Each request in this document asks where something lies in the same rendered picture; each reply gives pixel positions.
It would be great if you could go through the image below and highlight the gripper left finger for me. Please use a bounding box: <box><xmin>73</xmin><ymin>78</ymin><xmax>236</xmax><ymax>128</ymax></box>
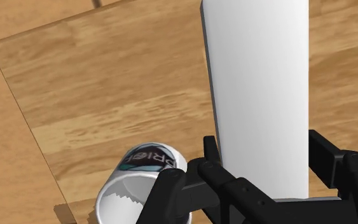
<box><xmin>136</xmin><ymin>135</ymin><xmax>279</xmax><ymax>224</ymax></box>

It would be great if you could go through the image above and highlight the wooden table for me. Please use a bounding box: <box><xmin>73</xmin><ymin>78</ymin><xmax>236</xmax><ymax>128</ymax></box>
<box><xmin>0</xmin><ymin>0</ymin><xmax>358</xmax><ymax>224</ymax></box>

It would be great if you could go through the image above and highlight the white mug with dark print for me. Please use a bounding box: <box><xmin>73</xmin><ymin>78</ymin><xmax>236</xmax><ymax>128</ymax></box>
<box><xmin>95</xmin><ymin>142</ymin><xmax>193</xmax><ymax>224</ymax></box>

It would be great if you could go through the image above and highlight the tall white box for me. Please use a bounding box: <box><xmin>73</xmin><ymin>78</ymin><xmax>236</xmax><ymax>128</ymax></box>
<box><xmin>200</xmin><ymin>0</ymin><xmax>310</xmax><ymax>200</ymax></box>

